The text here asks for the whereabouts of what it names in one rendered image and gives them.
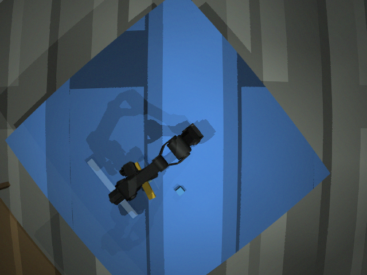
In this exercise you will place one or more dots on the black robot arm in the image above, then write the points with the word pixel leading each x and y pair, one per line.
pixel 178 145

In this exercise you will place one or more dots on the yellow bar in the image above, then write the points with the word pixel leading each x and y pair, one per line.
pixel 146 186

